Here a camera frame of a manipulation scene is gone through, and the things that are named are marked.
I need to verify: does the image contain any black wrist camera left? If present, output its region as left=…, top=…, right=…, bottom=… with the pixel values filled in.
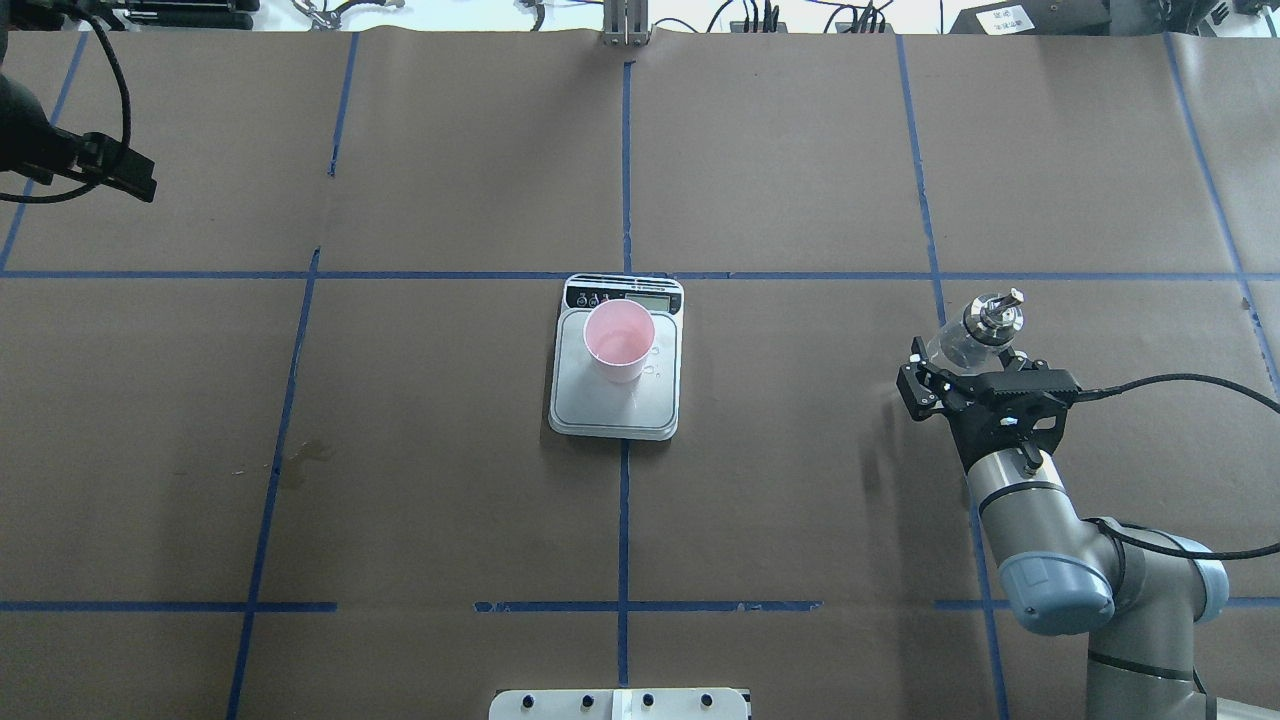
left=964, top=366, right=1083, bottom=413

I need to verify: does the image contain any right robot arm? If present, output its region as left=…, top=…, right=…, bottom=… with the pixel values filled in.
left=897, top=338, right=1268, bottom=719

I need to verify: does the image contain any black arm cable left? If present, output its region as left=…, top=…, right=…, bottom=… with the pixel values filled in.
left=0, top=0, right=136, bottom=204

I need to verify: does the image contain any glass sauce bottle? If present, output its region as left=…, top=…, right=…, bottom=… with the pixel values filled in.
left=923, top=288, right=1025, bottom=374

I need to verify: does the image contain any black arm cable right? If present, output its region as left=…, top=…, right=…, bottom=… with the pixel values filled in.
left=1070, top=374, right=1280, bottom=561

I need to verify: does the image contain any digital kitchen scale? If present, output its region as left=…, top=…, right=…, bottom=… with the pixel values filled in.
left=548, top=273, right=685, bottom=441

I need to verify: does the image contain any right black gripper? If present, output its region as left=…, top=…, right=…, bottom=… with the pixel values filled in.
left=896, top=336, right=1066, bottom=473

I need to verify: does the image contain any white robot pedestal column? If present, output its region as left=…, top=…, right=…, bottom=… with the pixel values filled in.
left=488, top=687, right=753, bottom=719

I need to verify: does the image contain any black power strip box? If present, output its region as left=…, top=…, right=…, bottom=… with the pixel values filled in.
left=946, top=1, right=1112, bottom=36

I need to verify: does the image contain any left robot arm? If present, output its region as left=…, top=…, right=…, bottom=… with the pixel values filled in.
left=1, top=76, right=157, bottom=205

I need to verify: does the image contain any pink plastic cup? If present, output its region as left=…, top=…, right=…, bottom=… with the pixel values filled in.
left=582, top=299, right=657, bottom=384

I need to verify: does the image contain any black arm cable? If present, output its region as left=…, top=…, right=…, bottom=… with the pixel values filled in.
left=0, top=0, right=136, bottom=204
left=1070, top=374, right=1280, bottom=561

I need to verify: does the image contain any aluminium frame post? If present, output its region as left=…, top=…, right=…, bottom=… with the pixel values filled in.
left=602, top=0, right=652, bottom=47

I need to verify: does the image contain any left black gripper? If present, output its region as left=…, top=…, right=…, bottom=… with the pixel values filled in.
left=35, top=126, right=157, bottom=202

